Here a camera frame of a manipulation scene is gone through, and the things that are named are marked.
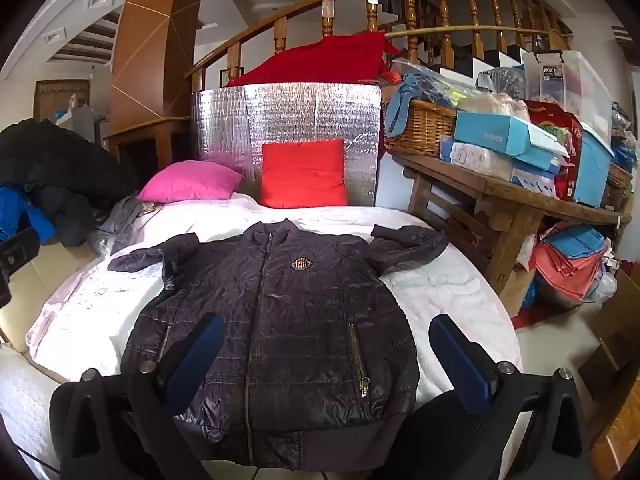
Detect red cloth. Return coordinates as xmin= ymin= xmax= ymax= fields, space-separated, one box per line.
xmin=223 ymin=32 xmax=401 ymax=88

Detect stack of folded cloths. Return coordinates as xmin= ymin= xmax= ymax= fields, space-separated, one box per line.
xmin=532 ymin=224 xmax=613 ymax=306

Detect dark quilted jacket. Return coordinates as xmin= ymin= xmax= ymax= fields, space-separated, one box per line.
xmin=107 ymin=218 xmax=451 ymax=471

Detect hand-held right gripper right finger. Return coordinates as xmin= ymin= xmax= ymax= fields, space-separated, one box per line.
xmin=429 ymin=314 xmax=596 ymax=480

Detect red pillow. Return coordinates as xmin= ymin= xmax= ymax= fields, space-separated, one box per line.
xmin=260 ymin=139 xmax=348 ymax=209

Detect silver insulation mat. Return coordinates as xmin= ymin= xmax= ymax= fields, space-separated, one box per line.
xmin=191 ymin=81 xmax=383 ymax=208

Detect beige folded towel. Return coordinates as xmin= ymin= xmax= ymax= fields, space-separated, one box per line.
xmin=457 ymin=91 xmax=531 ymax=121

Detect dark wooden cabinet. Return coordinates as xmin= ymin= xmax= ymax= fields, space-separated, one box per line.
xmin=105 ymin=117 xmax=193 ymax=196

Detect large cardboard box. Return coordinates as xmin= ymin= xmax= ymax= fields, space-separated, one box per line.
xmin=577 ymin=265 xmax=640 ymax=480

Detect grey patterned bag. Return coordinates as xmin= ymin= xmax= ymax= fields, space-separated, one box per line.
xmin=477 ymin=66 xmax=526 ymax=96

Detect white plastic bag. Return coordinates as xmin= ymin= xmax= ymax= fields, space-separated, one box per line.
xmin=592 ymin=270 xmax=618 ymax=303

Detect small wicker basket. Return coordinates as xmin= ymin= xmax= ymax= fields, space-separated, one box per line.
xmin=607 ymin=162 xmax=635 ymax=191

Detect pile of dark clothes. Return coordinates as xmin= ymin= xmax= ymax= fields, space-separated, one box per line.
xmin=0 ymin=119 xmax=138 ymax=247

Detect white patterned tissue pack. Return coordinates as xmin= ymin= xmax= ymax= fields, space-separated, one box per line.
xmin=440 ymin=137 xmax=516 ymax=181

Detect curved wooden pillar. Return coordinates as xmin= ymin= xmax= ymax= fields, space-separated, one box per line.
xmin=109 ymin=0 xmax=211 ymax=136

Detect white bed cover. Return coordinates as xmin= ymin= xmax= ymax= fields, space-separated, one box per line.
xmin=0 ymin=192 xmax=523 ymax=480

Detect wooden bench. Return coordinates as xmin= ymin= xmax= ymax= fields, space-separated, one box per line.
xmin=385 ymin=147 xmax=632 ymax=318

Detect blue garment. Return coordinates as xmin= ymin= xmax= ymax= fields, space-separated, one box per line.
xmin=0 ymin=186 xmax=57 ymax=246

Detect cream sofa cushion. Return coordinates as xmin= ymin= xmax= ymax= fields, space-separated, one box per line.
xmin=0 ymin=242 xmax=101 ymax=356

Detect wooden stair railing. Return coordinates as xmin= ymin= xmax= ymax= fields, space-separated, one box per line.
xmin=186 ymin=0 xmax=573 ymax=92

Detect grey garment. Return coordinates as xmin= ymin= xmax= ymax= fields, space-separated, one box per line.
xmin=95 ymin=195 xmax=161 ymax=253

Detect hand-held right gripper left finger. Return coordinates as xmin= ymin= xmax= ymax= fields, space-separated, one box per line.
xmin=50 ymin=312 xmax=226 ymax=480

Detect small cardboard box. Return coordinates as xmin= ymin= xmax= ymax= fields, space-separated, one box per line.
xmin=492 ymin=267 xmax=538 ymax=318

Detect blue cloth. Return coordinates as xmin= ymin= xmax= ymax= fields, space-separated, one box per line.
xmin=385 ymin=72 xmax=458 ymax=138

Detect light blue cardboard box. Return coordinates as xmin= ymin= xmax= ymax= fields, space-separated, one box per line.
xmin=453 ymin=110 xmax=568 ymax=171

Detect clear plastic storage box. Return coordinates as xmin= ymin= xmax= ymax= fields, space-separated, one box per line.
xmin=523 ymin=50 xmax=613 ymax=143

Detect blue plastic bin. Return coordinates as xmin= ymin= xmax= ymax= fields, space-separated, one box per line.
xmin=575 ymin=122 xmax=615 ymax=208

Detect pink pillow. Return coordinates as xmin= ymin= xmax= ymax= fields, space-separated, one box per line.
xmin=137 ymin=160 xmax=244 ymax=204

